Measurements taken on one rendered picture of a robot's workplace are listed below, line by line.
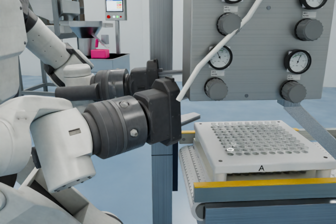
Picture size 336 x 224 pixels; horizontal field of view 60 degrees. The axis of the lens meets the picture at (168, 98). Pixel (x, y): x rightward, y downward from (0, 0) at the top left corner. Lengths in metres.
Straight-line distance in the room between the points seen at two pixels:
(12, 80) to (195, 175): 0.46
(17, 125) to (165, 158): 0.55
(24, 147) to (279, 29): 0.39
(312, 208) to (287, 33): 0.35
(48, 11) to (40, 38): 3.32
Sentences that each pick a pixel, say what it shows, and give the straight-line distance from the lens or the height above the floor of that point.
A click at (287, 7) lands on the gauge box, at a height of 1.15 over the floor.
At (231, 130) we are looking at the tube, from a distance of 0.72.
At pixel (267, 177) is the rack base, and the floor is 0.82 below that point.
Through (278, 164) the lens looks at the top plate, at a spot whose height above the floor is 0.87.
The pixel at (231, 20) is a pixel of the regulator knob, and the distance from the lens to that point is 0.43.
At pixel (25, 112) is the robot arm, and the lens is 0.38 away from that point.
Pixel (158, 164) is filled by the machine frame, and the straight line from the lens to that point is 0.86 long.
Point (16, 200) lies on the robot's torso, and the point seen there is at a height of 0.77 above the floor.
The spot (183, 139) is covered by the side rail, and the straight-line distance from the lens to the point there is 0.81.
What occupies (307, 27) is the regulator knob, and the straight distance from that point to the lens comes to 0.48.
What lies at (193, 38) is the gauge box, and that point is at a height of 1.11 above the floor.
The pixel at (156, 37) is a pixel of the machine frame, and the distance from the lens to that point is 0.76.
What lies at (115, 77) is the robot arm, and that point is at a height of 1.01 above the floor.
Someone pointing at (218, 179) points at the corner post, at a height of 0.84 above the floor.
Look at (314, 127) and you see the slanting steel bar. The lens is 0.58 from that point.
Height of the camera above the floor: 1.13
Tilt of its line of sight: 15 degrees down
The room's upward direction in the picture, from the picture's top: straight up
